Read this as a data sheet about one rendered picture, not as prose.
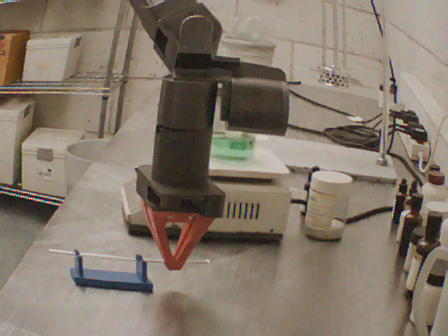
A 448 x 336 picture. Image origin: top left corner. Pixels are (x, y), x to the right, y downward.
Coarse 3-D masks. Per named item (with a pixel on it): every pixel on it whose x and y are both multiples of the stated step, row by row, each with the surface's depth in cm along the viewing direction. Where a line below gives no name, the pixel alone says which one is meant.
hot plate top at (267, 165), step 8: (256, 152) 135; (264, 152) 135; (272, 152) 136; (256, 160) 130; (264, 160) 131; (272, 160) 131; (280, 160) 132; (216, 168) 125; (224, 168) 125; (232, 168) 125; (240, 168) 126; (248, 168) 126; (256, 168) 127; (264, 168) 127; (272, 168) 127; (280, 168) 128; (224, 176) 125; (232, 176) 125; (240, 176) 125; (248, 176) 125; (256, 176) 125; (264, 176) 126; (272, 176) 126; (280, 176) 126; (288, 176) 127
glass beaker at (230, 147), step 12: (216, 108) 127; (216, 120) 127; (216, 132) 127; (228, 132) 126; (240, 132) 126; (216, 144) 127; (228, 144) 127; (240, 144) 127; (252, 144) 128; (216, 156) 127; (228, 156) 127; (240, 156) 127; (252, 156) 129
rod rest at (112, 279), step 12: (144, 264) 104; (72, 276) 103; (84, 276) 102; (96, 276) 103; (108, 276) 104; (120, 276) 105; (132, 276) 106; (144, 276) 104; (132, 288) 104; (144, 288) 104
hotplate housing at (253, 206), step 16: (240, 192) 125; (256, 192) 125; (272, 192) 126; (288, 192) 126; (128, 208) 126; (224, 208) 125; (240, 208) 126; (256, 208) 126; (272, 208) 126; (288, 208) 127; (128, 224) 125; (144, 224) 124; (176, 224) 125; (224, 224) 126; (240, 224) 126; (256, 224) 127; (272, 224) 127
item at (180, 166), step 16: (160, 128) 103; (208, 128) 102; (160, 144) 101; (176, 144) 101; (192, 144) 101; (208, 144) 102; (160, 160) 102; (176, 160) 101; (192, 160) 101; (208, 160) 103; (144, 176) 105; (160, 176) 102; (176, 176) 101; (192, 176) 102; (208, 176) 104; (160, 192) 99; (176, 192) 100; (192, 192) 100; (208, 192) 101; (224, 192) 101
